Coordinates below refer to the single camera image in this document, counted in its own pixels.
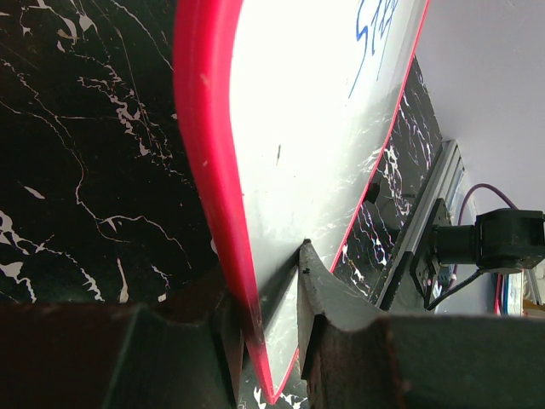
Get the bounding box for pink framed whiteboard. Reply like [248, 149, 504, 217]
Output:
[173, 1, 428, 404]

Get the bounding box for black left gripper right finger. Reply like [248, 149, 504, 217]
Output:
[297, 240, 544, 408]

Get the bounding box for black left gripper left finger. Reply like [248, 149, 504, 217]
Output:
[1, 267, 244, 408]

